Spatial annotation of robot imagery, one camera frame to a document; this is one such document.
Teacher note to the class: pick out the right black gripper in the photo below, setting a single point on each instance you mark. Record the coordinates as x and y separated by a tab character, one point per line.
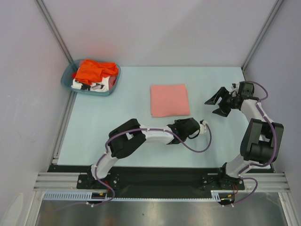
223	110

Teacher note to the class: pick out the orange t shirt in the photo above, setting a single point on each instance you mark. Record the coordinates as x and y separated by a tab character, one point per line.
91	71

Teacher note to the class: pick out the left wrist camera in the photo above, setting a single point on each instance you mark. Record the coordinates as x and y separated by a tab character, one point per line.
204	127

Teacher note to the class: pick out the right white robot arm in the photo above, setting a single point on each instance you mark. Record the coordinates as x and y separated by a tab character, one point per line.
261	142

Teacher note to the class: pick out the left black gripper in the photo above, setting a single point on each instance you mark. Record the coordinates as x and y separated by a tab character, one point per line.
178	122

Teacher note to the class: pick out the white t shirt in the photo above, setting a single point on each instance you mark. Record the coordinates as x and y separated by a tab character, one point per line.
102	86

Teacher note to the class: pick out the blue plastic laundry basket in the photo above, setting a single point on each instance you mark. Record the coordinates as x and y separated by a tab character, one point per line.
67	78

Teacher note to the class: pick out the blue slotted cable duct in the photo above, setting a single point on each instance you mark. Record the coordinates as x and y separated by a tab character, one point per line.
67	196

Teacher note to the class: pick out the salmon pink t shirt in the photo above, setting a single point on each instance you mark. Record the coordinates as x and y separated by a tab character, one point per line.
169	100

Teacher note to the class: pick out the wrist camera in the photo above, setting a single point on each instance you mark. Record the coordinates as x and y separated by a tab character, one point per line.
204	127
244	90

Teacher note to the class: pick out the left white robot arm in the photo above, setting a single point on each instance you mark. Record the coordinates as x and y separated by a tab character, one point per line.
127	138

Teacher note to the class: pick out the red garment in basket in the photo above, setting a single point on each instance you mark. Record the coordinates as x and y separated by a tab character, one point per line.
112	80

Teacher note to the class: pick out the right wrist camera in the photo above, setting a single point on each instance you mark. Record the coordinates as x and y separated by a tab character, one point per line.
244	90

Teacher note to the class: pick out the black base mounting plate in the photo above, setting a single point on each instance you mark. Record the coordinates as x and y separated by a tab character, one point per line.
155	183

